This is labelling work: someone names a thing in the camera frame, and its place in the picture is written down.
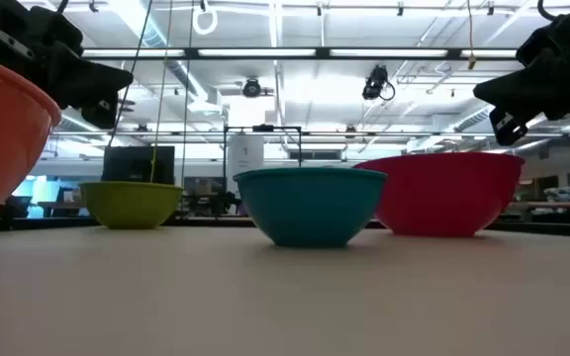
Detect thin black hanging cable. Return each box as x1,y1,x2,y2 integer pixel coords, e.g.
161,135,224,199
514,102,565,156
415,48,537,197
179,0,196,219

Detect black aluminium table frame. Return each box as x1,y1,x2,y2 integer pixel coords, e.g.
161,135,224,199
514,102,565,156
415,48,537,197
0,216,570,239

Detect orange plastic bowl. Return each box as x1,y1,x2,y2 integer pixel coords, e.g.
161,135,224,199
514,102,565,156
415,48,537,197
0,47,63,228

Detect white hanging ring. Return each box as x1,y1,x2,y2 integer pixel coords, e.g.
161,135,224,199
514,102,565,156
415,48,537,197
191,0,219,37

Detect teal plastic bowl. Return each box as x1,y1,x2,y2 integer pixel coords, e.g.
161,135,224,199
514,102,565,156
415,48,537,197
233,166,389,249

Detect overhead LED light bar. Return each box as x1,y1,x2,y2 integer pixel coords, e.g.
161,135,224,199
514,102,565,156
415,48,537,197
49,129,570,139
80,46,520,61

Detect black camera with cable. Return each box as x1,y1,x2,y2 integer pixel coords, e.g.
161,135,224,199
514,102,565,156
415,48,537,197
361,63,397,103

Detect black monitor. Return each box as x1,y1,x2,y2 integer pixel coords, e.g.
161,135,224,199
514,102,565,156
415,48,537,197
100,144,176,186

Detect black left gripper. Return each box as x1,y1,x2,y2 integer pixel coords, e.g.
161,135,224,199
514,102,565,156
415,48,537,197
0,0,135,131

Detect nested rainbow bowls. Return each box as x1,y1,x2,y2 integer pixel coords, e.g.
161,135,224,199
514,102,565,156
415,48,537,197
352,151,526,238

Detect yellow cord with plug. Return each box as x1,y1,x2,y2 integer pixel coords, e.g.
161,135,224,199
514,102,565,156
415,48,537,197
465,0,478,70

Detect white cylinder column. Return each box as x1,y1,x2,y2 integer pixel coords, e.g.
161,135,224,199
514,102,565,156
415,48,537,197
226,133,265,197

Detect wooden background desk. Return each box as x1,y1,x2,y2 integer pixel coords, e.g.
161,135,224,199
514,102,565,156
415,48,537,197
507,199,570,224

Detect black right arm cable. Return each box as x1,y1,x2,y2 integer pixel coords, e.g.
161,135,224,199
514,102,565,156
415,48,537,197
536,0,561,22

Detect lime green plastic bowl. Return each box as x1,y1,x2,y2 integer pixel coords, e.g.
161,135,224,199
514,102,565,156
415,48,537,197
78,180,185,230

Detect round black ceiling camera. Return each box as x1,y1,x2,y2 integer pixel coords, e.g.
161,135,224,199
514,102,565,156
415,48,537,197
241,77,263,99

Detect blue lit screen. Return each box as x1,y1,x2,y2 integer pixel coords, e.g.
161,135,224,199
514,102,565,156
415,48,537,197
11,175,63,219

